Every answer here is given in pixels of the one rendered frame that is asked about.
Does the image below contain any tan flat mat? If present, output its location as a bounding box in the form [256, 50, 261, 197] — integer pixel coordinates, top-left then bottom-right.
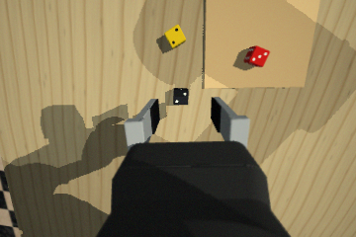
[204, 0, 320, 89]

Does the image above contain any yellow die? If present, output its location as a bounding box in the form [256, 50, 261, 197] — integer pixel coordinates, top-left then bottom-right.
[164, 25, 186, 48]

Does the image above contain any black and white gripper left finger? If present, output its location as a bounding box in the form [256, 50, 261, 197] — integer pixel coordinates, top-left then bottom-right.
[124, 99, 160, 152]

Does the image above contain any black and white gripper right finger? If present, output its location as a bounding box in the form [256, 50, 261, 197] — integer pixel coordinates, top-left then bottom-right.
[211, 97, 250, 148]

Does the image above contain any black die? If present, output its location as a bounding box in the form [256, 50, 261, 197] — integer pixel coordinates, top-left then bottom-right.
[173, 88, 189, 105]

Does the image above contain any red die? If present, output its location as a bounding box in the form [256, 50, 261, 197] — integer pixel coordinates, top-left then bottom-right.
[244, 46, 270, 67]

